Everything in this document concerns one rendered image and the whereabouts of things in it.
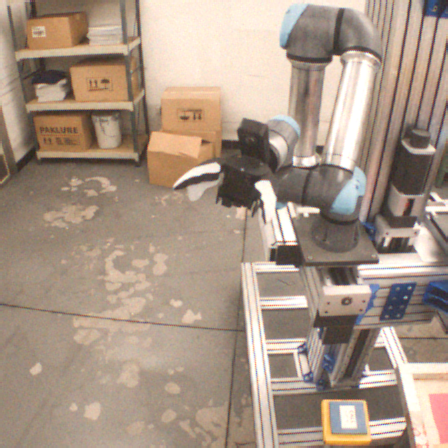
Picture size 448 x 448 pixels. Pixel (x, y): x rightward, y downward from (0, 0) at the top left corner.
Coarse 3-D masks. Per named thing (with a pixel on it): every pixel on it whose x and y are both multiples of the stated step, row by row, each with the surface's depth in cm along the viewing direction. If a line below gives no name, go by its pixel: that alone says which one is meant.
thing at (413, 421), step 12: (396, 372) 112; (408, 372) 109; (420, 372) 109; (432, 372) 109; (444, 372) 108; (408, 384) 106; (408, 396) 103; (408, 408) 100; (420, 408) 99; (408, 420) 98; (420, 420) 96; (408, 432) 97; (420, 432) 93; (420, 444) 91
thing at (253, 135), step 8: (248, 120) 62; (256, 120) 62; (240, 128) 62; (248, 128) 61; (256, 128) 61; (264, 128) 61; (240, 136) 63; (248, 136) 62; (256, 136) 61; (264, 136) 61; (240, 144) 66; (248, 144) 64; (256, 144) 63; (264, 144) 63; (248, 152) 67; (256, 152) 66; (264, 152) 65; (264, 160) 67
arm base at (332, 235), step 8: (320, 216) 115; (312, 224) 120; (320, 224) 114; (328, 224) 112; (336, 224) 110; (344, 224) 110; (352, 224) 111; (312, 232) 118; (320, 232) 114; (328, 232) 113; (336, 232) 111; (344, 232) 111; (352, 232) 112; (312, 240) 118; (320, 240) 115; (328, 240) 113; (336, 240) 112; (344, 240) 112; (352, 240) 113; (328, 248) 114; (336, 248) 113; (344, 248) 113; (352, 248) 114
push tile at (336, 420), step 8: (336, 408) 103; (344, 408) 103; (352, 408) 103; (360, 408) 103; (336, 416) 101; (344, 416) 101; (352, 416) 101; (360, 416) 101; (336, 424) 99; (344, 424) 99; (352, 424) 99; (360, 424) 99; (336, 432) 98; (344, 432) 97; (352, 432) 97; (360, 432) 97
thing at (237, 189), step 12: (240, 156) 68; (276, 156) 72; (240, 168) 65; (252, 168) 65; (264, 168) 66; (276, 168) 73; (228, 180) 67; (240, 180) 65; (252, 180) 65; (228, 192) 68; (240, 192) 67; (252, 192) 66; (228, 204) 69; (240, 204) 68; (252, 204) 69; (252, 216) 68
